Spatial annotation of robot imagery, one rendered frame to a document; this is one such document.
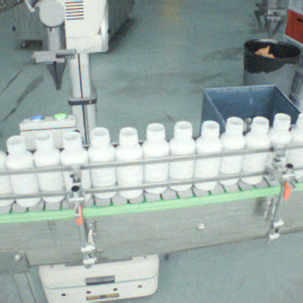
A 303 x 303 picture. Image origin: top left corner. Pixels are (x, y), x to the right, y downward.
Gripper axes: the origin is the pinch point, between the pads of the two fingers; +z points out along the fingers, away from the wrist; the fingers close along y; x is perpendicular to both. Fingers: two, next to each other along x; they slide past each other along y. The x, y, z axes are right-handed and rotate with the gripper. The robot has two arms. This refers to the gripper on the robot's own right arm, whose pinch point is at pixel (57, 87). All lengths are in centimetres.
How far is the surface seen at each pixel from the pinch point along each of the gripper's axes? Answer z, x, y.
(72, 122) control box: 8.6, -3.9, 3.0
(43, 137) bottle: 9.1, -15.6, -2.8
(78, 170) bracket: 15.2, -21.6, 4.5
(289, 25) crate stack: -23, 189, 169
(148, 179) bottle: 20.7, -15.6, 19.4
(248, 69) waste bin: 11, 173, 124
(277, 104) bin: 16, 42, 81
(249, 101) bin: 15, 47, 71
